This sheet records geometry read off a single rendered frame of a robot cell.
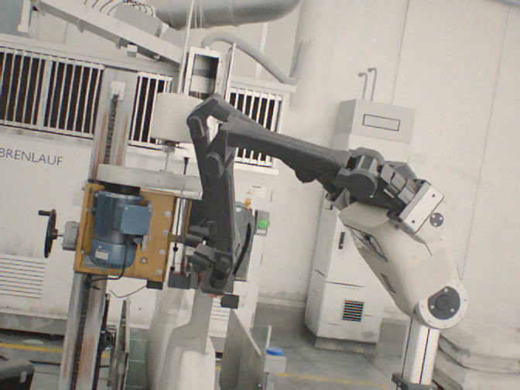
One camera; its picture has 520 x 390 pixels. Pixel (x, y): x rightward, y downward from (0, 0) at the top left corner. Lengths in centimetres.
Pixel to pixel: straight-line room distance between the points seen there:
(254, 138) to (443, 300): 72
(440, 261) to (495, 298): 565
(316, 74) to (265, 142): 405
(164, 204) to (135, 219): 28
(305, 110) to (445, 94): 189
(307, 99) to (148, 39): 144
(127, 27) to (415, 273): 344
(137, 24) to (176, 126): 275
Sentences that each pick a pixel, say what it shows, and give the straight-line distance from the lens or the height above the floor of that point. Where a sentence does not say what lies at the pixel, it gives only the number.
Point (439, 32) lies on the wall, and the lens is 733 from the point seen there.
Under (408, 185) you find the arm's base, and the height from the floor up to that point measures 151.
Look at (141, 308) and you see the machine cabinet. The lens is 552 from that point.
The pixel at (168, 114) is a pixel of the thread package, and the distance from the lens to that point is 247.
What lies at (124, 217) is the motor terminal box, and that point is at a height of 127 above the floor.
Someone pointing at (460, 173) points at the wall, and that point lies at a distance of 737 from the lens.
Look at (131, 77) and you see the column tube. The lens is 272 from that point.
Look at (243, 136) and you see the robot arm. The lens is 185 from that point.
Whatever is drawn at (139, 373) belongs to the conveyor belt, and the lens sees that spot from 381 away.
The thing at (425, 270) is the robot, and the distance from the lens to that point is 204.
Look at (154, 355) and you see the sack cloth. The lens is 340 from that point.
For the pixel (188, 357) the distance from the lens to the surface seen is 265.
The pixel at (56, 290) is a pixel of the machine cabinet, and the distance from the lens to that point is 551.
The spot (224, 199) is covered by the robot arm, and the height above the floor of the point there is 139.
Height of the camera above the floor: 151
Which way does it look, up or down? 3 degrees down
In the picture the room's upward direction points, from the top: 9 degrees clockwise
